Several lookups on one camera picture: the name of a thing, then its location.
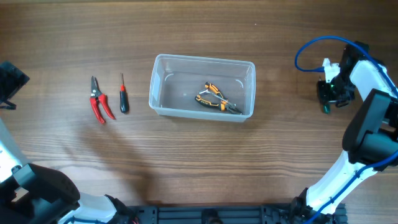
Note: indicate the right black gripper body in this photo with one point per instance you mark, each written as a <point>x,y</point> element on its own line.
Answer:
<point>337,91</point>

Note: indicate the green screwdriver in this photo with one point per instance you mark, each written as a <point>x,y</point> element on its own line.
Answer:
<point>326,109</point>

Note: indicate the orange black pliers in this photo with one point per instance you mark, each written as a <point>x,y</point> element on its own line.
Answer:
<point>220,105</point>

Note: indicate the silver socket wrench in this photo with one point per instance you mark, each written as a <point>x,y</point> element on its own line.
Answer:
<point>203,92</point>

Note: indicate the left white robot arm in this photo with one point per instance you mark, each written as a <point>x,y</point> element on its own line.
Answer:
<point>34,194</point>

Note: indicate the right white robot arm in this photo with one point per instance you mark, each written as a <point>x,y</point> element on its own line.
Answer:
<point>370,141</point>

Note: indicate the clear plastic container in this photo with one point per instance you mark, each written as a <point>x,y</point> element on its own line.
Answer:
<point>177,79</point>

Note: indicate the black red screwdriver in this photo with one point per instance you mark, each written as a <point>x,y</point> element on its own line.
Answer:
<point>124,105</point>

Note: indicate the black aluminium base frame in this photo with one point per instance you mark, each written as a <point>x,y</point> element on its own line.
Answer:
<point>279,213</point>

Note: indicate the red handled pruning shears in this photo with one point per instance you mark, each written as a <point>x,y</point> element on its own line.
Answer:
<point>98,98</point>

